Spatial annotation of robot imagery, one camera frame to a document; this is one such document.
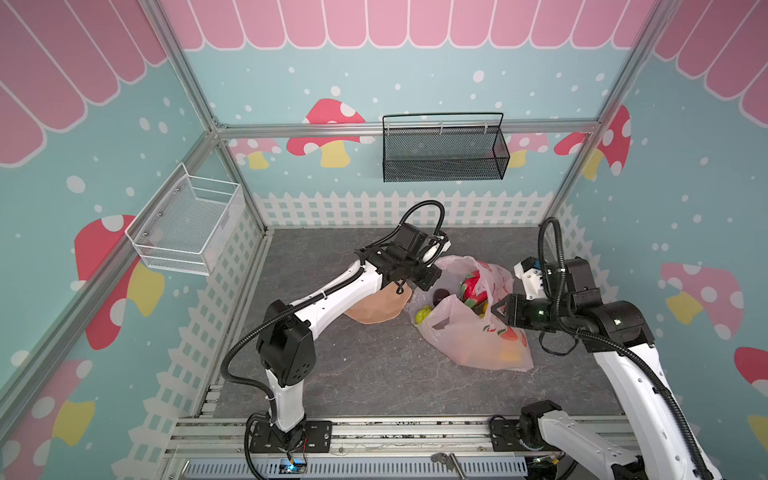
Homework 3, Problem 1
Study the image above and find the dark brown round fruit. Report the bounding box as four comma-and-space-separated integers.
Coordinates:
433, 289, 451, 306

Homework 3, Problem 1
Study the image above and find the green custard apple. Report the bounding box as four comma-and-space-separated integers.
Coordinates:
414, 305, 433, 325

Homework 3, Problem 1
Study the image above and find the red dragon fruit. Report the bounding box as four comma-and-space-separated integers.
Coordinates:
460, 270, 488, 316

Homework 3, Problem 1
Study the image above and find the pink printed plastic bag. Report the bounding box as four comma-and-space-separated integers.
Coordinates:
407, 255, 533, 372

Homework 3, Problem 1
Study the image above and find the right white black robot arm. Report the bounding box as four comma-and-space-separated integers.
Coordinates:
490, 217, 722, 479

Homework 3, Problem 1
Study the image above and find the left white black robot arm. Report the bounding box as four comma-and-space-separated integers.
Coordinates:
220, 199, 449, 452

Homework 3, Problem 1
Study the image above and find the tan wavy fruit plate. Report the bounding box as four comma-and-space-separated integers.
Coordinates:
345, 282, 413, 325

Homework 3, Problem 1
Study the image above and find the black mesh wall basket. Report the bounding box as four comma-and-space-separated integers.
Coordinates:
381, 112, 511, 183

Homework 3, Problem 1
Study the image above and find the white wire wall basket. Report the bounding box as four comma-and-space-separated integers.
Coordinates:
125, 164, 245, 276

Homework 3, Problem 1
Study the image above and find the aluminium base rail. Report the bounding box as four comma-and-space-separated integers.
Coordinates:
161, 413, 667, 480

